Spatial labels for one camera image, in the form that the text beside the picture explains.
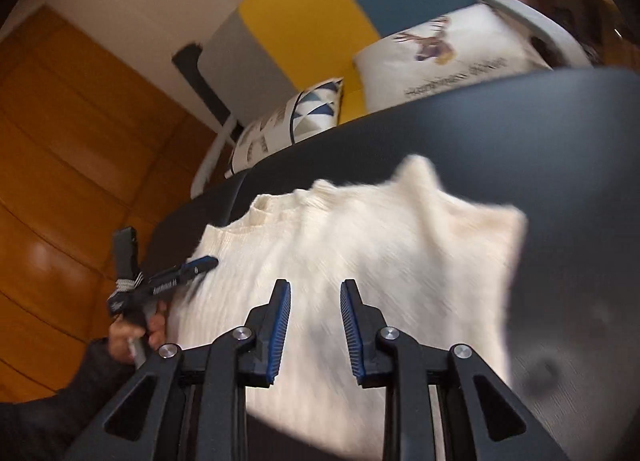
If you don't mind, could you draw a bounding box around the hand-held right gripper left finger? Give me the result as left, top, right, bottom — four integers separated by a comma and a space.
65, 278, 292, 461

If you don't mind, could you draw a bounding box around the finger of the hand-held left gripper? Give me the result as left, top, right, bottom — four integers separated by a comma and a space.
172, 255, 219, 288

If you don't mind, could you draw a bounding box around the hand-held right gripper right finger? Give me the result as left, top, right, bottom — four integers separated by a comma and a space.
340, 278, 571, 461

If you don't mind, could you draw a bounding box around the white knitted sweater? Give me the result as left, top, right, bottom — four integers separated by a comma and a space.
167, 154, 529, 434

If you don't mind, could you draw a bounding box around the person's left forearm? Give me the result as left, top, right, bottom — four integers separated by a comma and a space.
0, 338, 146, 461

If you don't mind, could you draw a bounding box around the person's left hand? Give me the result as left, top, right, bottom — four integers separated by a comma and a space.
107, 298, 169, 365

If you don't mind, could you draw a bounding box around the white geometric print pillow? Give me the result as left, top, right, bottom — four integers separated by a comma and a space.
225, 77, 347, 179

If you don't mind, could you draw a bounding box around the grey yellow blue sofa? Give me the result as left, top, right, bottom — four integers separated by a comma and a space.
191, 0, 593, 197

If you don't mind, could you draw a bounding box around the white deer print pillow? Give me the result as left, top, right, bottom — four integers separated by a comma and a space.
352, 4, 553, 114

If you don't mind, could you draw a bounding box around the wooden cabinet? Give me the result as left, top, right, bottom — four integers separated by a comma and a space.
520, 0, 636, 67

